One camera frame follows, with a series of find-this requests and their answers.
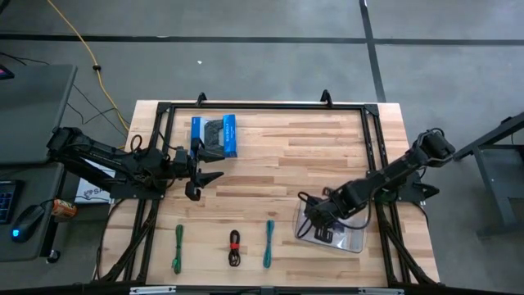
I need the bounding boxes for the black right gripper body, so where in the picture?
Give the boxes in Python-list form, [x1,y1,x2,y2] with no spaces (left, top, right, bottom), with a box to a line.
[305,192,351,229]

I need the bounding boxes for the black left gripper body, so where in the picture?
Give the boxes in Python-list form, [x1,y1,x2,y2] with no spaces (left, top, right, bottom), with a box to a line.
[174,137,205,202]

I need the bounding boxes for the clear plastic container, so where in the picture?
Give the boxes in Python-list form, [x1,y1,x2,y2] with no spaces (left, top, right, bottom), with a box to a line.
[293,195,368,254]

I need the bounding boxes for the teal braided cable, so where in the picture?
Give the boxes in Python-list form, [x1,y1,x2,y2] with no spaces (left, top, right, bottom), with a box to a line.
[262,219,276,270]

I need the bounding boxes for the green braided cable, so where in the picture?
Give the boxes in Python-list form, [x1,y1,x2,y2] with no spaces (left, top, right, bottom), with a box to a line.
[171,224,185,275]

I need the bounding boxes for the black cable with red strap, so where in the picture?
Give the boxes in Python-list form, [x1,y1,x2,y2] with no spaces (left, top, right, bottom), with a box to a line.
[228,229,242,268]

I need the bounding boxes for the blue game controller box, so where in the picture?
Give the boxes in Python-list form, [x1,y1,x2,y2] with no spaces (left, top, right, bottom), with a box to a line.
[190,113,238,159]

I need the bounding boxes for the white printed sheet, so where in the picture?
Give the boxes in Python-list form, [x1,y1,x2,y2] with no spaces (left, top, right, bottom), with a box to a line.
[74,159,118,205]

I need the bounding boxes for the orange can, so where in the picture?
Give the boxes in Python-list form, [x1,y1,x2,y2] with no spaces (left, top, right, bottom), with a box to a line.
[51,198,79,218]

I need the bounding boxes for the grey desk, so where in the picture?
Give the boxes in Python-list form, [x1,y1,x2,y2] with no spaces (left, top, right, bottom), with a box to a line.
[0,63,79,264]

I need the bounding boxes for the black metal stand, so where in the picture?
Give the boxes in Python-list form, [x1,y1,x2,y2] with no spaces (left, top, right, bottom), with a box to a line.
[449,111,524,238]

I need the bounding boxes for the black computer mouse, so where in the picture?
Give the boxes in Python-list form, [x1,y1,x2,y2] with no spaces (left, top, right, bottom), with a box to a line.
[10,203,46,243]

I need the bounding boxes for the black keyboard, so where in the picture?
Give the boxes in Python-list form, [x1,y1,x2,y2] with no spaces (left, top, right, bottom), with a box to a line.
[0,179,24,225]

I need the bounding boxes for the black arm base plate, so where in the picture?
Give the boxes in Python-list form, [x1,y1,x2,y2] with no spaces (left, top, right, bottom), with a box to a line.
[109,179,167,201]
[366,170,441,206]

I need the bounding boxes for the black aluminium table frame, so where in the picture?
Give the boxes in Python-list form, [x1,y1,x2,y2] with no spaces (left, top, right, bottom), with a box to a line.
[93,88,441,295]

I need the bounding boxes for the silver metal bracket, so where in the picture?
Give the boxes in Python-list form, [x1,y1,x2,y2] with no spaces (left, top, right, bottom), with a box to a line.
[358,286,404,295]
[129,285,177,295]

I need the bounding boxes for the thin black floor cable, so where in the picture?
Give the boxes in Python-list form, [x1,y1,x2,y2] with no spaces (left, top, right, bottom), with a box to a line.
[0,51,129,139]

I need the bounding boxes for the yellow extension cord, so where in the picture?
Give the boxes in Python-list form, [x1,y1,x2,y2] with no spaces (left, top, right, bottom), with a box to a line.
[47,0,131,133]

